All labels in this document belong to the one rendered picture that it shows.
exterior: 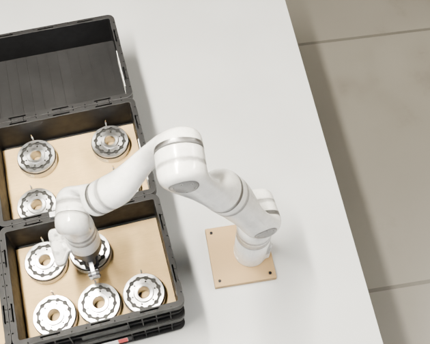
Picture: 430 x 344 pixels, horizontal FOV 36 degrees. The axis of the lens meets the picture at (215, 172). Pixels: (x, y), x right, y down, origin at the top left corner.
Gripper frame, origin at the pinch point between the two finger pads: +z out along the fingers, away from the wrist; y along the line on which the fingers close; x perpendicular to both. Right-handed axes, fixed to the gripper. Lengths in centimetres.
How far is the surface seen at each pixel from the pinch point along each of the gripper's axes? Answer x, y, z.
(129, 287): -7.1, -9.5, -0.5
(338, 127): -113, 60, 85
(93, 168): -6.7, 27.0, 2.5
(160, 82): -35, 58, 15
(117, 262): -6.1, -1.2, 2.5
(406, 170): -132, 31, 84
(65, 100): -4, 51, 3
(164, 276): -16.3, -8.4, 2.3
